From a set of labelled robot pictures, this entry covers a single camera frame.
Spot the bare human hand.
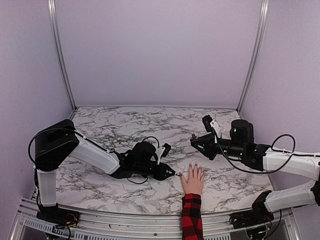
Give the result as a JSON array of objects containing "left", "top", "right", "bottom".
[{"left": 179, "top": 163, "right": 205, "bottom": 195}]

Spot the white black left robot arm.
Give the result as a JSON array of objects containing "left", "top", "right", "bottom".
[{"left": 28, "top": 119, "right": 175, "bottom": 223}]

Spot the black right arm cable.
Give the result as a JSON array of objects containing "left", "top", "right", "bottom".
[{"left": 212, "top": 124, "right": 320, "bottom": 240}]

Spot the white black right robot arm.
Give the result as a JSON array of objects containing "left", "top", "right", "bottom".
[{"left": 190, "top": 115, "right": 320, "bottom": 224}]

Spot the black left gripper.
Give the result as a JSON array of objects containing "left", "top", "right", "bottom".
[{"left": 134, "top": 161, "right": 175, "bottom": 181}]

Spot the aluminium corner post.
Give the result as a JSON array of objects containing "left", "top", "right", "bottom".
[
  {"left": 236, "top": 0, "right": 270, "bottom": 116},
  {"left": 48, "top": 0, "right": 77, "bottom": 112}
]

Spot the right aluminium corner post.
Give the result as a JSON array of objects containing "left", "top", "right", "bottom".
[{"left": 236, "top": 0, "right": 270, "bottom": 116}]

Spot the red nail polish bottle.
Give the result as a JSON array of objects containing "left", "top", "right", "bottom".
[{"left": 190, "top": 133, "right": 198, "bottom": 142}]

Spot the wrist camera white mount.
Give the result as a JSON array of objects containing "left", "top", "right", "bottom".
[
  {"left": 202, "top": 115, "right": 222, "bottom": 138},
  {"left": 155, "top": 143, "right": 171, "bottom": 165}
]

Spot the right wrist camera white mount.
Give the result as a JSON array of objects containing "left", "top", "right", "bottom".
[{"left": 202, "top": 115, "right": 222, "bottom": 138}]

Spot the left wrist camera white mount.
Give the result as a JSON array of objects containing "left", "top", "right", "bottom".
[{"left": 155, "top": 143, "right": 171, "bottom": 165}]

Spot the curved aluminium front rail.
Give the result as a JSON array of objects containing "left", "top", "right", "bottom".
[{"left": 8, "top": 198, "right": 301, "bottom": 240}]

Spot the left aluminium corner post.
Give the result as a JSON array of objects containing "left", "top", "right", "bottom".
[{"left": 48, "top": 0, "right": 77, "bottom": 112}]

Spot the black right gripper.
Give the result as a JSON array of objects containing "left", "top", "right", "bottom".
[{"left": 191, "top": 132, "right": 245, "bottom": 161}]

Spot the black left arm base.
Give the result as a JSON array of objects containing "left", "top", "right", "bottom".
[{"left": 36, "top": 203, "right": 80, "bottom": 240}]

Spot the red black plaid sleeve forearm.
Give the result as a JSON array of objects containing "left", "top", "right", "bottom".
[{"left": 181, "top": 193, "right": 204, "bottom": 240}]

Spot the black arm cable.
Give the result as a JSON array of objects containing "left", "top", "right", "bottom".
[
  {"left": 27, "top": 128, "right": 161, "bottom": 240},
  {"left": 212, "top": 124, "right": 320, "bottom": 240}
]

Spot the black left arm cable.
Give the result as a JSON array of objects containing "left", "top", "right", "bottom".
[{"left": 27, "top": 128, "right": 161, "bottom": 240}]

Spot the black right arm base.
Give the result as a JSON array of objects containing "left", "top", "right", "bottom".
[{"left": 229, "top": 190, "right": 274, "bottom": 229}]

